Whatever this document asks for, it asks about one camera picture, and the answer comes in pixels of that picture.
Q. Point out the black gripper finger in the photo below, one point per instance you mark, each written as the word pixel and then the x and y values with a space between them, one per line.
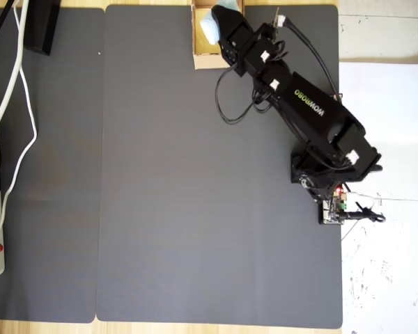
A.
pixel 226 17
pixel 228 52

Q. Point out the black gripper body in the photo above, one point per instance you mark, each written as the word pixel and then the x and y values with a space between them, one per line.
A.
pixel 256 52

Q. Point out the white cloth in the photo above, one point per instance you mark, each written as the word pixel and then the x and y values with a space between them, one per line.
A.
pixel 209 29

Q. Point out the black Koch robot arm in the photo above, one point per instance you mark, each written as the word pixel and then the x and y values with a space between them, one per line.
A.
pixel 317 111

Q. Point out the open cardboard box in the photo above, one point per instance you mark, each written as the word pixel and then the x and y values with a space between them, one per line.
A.
pixel 203 61

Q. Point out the white paper sheet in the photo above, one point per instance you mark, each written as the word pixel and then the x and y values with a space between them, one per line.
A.
pixel 383 87

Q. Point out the circuit board with green terminal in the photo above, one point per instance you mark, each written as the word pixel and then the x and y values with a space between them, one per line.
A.
pixel 331 210

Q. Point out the large dark grey mat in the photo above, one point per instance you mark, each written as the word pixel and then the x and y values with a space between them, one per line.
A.
pixel 181 226

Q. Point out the black rectangular stand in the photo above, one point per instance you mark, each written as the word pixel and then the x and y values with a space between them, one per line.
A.
pixel 42 24

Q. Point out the narrow dark grey mat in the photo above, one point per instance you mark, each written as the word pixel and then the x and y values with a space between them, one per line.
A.
pixel 55 191

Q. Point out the small wrist camera board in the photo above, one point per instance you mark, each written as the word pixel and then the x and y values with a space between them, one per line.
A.
pixel 278 19

